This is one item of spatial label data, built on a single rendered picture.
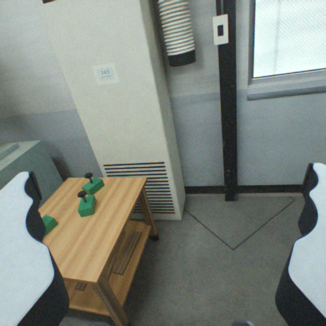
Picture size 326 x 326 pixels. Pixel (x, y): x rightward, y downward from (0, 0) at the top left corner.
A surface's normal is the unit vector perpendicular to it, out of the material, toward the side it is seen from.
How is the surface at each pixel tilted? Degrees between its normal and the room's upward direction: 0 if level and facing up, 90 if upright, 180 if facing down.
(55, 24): 90
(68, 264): 0
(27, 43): 90
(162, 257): 0
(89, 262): 0
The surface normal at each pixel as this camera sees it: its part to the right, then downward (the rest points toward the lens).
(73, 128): -0.20, 0.55
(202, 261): -0.18, -0.83
